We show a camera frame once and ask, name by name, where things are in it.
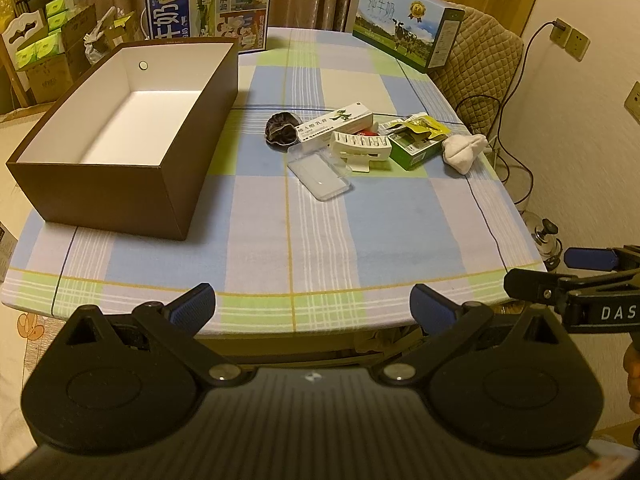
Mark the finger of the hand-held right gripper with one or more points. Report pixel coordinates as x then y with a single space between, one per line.
530 285
587 258

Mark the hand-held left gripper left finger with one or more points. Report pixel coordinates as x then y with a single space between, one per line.
192 306

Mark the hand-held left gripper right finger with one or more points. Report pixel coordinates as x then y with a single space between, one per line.
433 306

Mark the brown cardboard box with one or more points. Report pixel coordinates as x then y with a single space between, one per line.
100 200

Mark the red candy packet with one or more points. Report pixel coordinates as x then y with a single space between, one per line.
366 133

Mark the white ointment box green bird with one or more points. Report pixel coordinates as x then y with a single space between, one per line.
330 122

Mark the person's right hand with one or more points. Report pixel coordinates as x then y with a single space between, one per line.
633 375

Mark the white sock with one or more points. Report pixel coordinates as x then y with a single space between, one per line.
462 152

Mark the green medicine box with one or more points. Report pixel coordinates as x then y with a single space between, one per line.
412 152

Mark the clear plastic case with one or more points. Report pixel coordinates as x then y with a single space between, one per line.
320 175

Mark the white plastic vial tray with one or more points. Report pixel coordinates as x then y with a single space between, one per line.
360 147

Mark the beige cartoon print sheet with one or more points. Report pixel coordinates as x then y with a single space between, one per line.
22 360

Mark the yellow snack packet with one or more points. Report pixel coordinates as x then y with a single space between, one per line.
425 127

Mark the quilted chair back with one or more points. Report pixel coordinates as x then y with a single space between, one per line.
485 60

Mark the open cardboard carton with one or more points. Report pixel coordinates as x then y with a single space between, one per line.
60 65

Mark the green cow print milk box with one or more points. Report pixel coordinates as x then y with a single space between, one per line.
400 20

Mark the crumpled plastic bag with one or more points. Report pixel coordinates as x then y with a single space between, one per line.
107 30

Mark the blue milk carton box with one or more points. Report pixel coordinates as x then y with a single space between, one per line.
210 5

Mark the white carved wooden chair back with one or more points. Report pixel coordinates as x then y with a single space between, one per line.
17 30

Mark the beige wall socket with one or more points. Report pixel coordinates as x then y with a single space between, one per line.
634 102

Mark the wall socket with charger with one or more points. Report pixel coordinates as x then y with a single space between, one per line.
570 37

